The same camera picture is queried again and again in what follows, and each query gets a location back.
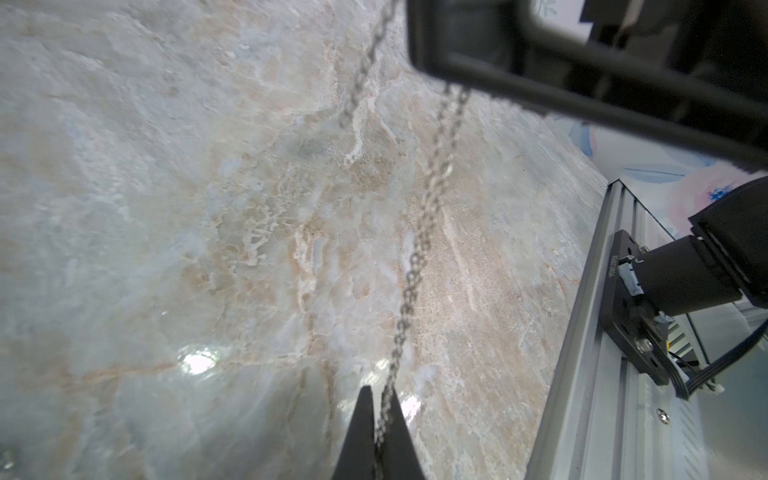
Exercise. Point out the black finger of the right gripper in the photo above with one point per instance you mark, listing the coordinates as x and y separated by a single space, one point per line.
692 74

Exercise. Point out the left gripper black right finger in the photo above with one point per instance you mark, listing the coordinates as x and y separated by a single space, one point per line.
398 456

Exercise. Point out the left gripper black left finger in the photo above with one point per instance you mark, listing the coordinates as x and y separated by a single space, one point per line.
357 456

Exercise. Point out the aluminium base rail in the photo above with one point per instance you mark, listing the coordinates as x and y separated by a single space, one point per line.
663 372

